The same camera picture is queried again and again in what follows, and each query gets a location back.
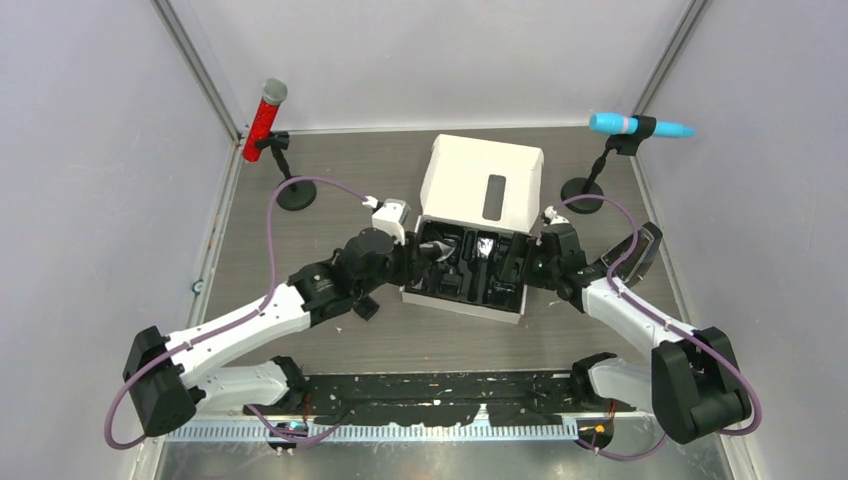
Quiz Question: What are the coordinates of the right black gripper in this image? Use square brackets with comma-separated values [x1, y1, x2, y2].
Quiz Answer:
[495, 232, 560, 292]

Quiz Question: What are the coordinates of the white hair clipper box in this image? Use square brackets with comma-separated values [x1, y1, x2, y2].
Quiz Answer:
[401, 134, 544, 324]

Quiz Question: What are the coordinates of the black silver hair clipper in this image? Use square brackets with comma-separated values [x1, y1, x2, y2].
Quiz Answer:
[419, 235, 497, 263]

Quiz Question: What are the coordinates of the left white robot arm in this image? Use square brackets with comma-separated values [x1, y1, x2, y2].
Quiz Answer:
[123, 228, 452, 437]

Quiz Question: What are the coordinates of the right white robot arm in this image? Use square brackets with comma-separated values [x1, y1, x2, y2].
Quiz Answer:
[511, 222, 756, 444]

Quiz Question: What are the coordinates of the black comb guard right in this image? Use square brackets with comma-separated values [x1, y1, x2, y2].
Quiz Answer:
[352, 296, 380, 321]

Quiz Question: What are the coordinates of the black clear-window charger stand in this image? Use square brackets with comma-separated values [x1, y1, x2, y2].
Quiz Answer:
[600, 222, 663, 288]

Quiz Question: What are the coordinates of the left black microphone stand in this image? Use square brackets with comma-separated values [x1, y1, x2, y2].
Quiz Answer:
[255, 132, 317, 211]

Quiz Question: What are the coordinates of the black microphone stand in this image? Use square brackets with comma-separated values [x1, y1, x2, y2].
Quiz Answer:
[560, 133, 650, 215]
[255, 132, 317, 211]

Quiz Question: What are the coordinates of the right black microphone stand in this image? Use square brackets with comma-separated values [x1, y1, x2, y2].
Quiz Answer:
[560, 133, 650, 215]

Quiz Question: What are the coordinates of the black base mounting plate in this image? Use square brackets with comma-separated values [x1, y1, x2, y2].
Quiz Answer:
[258, 370, 611, 427]

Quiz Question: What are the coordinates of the blue microphone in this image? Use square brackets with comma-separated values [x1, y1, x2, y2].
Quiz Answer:
[589, 112, 696, 139]

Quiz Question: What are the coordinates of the red glitter microphone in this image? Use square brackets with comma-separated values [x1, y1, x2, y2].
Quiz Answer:
[242, 78, 288, 163]

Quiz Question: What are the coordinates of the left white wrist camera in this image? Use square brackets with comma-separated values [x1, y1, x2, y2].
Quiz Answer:
[362, 196, 410, 245]

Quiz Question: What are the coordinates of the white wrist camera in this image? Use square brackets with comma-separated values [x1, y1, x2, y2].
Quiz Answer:
[362, 196, 410, 245]
[541, 205, 570, 226]

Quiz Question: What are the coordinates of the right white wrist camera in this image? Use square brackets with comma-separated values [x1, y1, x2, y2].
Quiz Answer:
[541, 205, 570, 226]

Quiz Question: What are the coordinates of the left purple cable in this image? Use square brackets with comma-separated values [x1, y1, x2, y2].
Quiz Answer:
[103, 176, 380, 452]

